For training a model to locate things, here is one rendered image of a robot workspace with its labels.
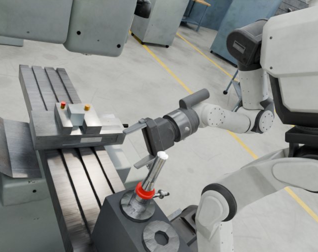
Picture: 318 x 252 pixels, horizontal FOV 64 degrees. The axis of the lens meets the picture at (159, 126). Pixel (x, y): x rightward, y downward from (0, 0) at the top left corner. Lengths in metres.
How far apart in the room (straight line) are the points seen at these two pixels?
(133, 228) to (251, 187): 0.44
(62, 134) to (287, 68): 0.75
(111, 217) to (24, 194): 0.47
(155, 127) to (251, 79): 0.40
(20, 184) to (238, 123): 0.78
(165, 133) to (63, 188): 0.40
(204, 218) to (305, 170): 0.40
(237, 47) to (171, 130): 0.36
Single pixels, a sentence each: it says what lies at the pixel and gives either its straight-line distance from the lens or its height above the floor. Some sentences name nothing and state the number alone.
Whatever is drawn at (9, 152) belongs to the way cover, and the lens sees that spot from 1.08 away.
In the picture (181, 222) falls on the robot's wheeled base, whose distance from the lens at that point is 1.41.
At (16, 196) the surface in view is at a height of 0.78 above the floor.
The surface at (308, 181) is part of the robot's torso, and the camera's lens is 0.80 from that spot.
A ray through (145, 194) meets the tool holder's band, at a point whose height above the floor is 1.19.
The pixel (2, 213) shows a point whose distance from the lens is 1.15.
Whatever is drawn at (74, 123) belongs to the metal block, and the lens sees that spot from 1.02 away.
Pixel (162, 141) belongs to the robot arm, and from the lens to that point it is 0.70.
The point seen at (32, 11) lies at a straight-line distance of 0.73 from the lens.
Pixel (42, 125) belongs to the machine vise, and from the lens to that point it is 1.02.
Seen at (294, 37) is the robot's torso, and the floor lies 1.58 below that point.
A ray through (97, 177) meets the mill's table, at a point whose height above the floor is 0.93.
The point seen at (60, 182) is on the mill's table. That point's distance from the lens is 0.92.
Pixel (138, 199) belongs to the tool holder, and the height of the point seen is 1.17.
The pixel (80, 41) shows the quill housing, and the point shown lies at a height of 1.36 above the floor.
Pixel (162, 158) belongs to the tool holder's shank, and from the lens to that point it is 0.54.
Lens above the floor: 1.63
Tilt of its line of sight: 32 degrees down
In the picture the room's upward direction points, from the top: 24 degrees clockwise
